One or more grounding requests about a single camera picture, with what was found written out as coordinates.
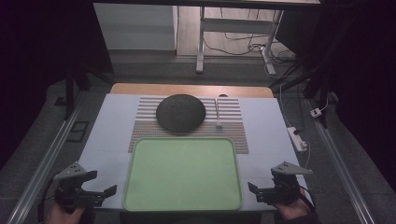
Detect dark round plate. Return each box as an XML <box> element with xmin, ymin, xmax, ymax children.
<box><xmin>155</xmin><ymin>93</ymin><xmax>207</xmax><ymax>133</ymax></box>

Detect black floor frame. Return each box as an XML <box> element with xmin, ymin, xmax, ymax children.
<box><xmin>65</xmin><ymin>120</ymin><xmax>91</xmax><ymax>144</ymax></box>

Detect white desk frame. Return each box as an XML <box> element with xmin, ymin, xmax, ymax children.
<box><xmin>195</xmin><ymin>6</ymin><xmax>285</xmax><ymax>77</ymax></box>

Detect metal floor rail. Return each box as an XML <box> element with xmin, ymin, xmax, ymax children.
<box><xmin>5</xmin><ymin>92</ymin><xmax>87</xmax><ymax>224</ymax></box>
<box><xmin>306</xmin><ymin>98</ymin><xmax>377</xmax><ymax>224</ymax></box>

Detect black stand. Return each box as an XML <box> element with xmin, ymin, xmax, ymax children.
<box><xmin>64</xmin><ymin>66</ymin><xmax>116</xmax><ymax>121</ymax></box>
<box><xmin>269</xmin><ymin>59</ymin><xmax>332</xmax><ymax>129</ymax></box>

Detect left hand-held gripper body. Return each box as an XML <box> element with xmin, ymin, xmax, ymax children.
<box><xmin>52</xmin><ymin>161</ymin><xmax>106</xmax><ymax>215</ymax></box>

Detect silver fork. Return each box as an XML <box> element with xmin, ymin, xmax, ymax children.
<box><xmin>214</xmin><ymin>98</ymin><xmax>223</xmax><ymax>130</ymax></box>

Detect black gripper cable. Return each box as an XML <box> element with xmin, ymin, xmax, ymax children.
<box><xmin>298</xmin><ymin>185</ymin><xmax>317</xmax><ymax>214</ymax></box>
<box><xmin>36</xmin><ymin>178</ymin><xmax>58</xmax><ymax>224</ymax></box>

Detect black floor cables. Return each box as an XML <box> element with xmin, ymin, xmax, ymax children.
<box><xmin>203</xmin><ymin>7</ymin><xmax>297</xmax><ymax>64</ymax></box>

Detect white power strip cable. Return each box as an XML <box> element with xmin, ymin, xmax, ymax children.
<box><xmin>304</xmin><ymin>141</ymin><xmax>312</xmax><ymax>171</ymax></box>

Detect striped placemat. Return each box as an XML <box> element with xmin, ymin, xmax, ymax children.
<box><xmin>127</xmin><ymin>96</ymin><xmax>250</xmax><ymax>155</ymax></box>

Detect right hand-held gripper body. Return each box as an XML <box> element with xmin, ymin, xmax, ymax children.
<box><xmin>270</xmin><ymin>160</ymin><xmax>314</xmax><ymax>206</ymax></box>

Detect white power strip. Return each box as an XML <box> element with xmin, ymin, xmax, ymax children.
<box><xmin>287</xmin><ymin>126</ymin><xmax>308</xmax><ymax>153</ymax></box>

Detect person's left hand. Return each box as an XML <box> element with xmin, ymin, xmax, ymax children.
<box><xmin>46</xmin><ymin>203</ymin><xmax>88</xmax><ymax>224</ymax></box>

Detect green plastic tray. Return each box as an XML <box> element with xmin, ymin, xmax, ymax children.
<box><xmin>122</xmin><ymin>136</ymin><xmax>244</xmax><ymax>213</ymax></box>

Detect white cabinet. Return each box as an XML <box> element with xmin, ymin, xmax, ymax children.
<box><xmin>92</xmin><ymin>3</ymin><xmax>179</xmax><ymax>51</ymax></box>

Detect person's right hand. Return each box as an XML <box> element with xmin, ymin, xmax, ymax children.
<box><xmin>274</xmin><ymin>189</ymin><xmax>313</xmax><ymax>221</ymax></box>

